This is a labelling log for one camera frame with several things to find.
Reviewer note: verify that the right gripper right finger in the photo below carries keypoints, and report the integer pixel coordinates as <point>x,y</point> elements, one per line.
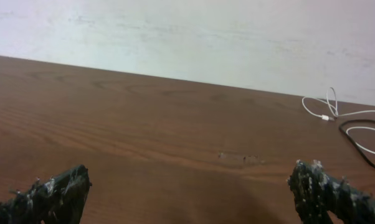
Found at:
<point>317,195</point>

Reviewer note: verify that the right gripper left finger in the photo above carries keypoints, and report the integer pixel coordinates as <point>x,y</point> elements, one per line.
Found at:
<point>61,199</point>

